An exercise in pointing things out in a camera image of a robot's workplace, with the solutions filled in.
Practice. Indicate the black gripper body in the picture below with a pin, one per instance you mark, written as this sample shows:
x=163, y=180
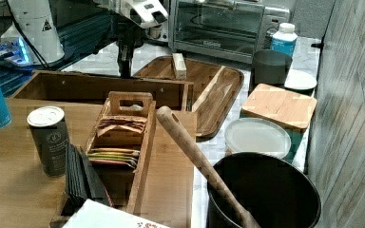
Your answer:
x=128, y=36

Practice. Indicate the wooden drawer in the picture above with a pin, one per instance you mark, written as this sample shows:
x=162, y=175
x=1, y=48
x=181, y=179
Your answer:
x=94, y=88

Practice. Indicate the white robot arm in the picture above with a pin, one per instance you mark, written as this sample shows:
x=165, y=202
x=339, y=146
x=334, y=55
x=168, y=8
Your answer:
x=47, y=33

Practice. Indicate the small wooden block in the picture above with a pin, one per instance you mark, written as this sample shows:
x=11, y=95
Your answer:
x=179, y=66

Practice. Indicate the silver toaster oven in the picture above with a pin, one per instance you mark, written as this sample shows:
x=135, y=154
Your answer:
x=228, y=29

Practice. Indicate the dark wooden tray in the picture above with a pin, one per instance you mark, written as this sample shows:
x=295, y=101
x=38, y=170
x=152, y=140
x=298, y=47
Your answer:
x=215, y=89

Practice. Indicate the wooden tea bag caddy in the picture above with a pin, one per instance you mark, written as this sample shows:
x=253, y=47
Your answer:
x=119, y=147

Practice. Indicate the dark grey spice shaker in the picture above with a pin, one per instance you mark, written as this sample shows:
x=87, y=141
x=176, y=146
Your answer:
x=48, y=128

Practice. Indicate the black mug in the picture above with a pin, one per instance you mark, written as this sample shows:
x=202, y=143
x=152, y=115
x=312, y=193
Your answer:
x=269, y=67

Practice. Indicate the clear-lidded plastic jar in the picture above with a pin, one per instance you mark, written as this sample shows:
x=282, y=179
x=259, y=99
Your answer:
x=257, y=135

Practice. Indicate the white-capped blue bottle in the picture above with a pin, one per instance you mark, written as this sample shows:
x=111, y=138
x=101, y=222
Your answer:
x=285, y=39

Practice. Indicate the black coaster stack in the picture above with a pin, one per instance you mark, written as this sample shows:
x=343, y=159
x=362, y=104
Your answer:
x=82, y=181

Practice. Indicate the wooden-lidded green container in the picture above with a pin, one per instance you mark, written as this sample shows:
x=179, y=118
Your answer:
x=290, y=110

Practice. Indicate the white-lidded round container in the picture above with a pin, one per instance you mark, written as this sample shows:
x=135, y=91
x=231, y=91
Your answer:
x=300, y=82

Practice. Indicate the black utensil crock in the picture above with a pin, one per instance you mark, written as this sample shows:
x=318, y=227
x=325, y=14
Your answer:
x=276, y=193

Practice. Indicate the black wall clip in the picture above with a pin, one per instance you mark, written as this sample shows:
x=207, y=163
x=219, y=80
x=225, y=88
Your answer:
x=319, y=45

